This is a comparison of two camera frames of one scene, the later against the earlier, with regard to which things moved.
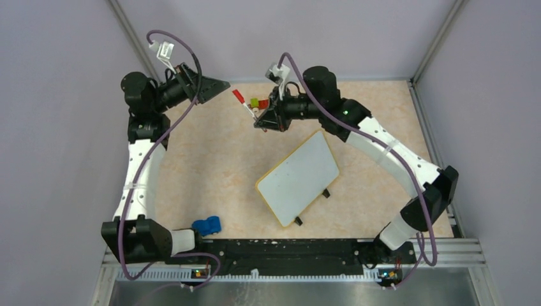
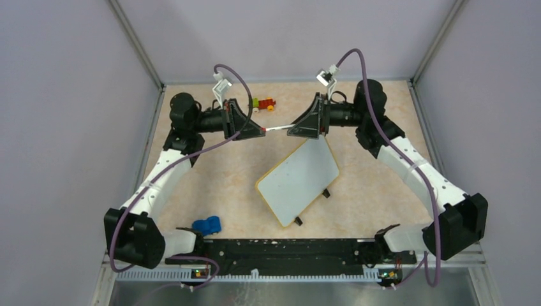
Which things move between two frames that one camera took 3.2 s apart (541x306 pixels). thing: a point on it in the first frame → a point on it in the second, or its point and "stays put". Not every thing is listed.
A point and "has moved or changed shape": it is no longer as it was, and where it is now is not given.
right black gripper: (274, 116) → (315, 120)
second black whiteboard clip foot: (326, 193) stays put
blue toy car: (211, 225) stays put
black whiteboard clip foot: (298, 221) stays put
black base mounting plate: (281, 257) stays put
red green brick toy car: (256, 104) stays put
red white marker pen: (238, 95) has moved or changed shape
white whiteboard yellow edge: (296, 181) stays put
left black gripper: (210, 87) → (234, 120)
